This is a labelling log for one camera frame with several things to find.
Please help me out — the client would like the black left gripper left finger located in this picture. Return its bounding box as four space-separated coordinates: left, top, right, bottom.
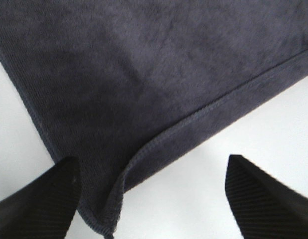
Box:
0 157 81 239

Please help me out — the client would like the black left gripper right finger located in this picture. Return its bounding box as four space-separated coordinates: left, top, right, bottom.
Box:
225 155 308 239

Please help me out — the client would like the dark grey towel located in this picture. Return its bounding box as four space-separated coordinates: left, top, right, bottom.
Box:
0 0 308 239

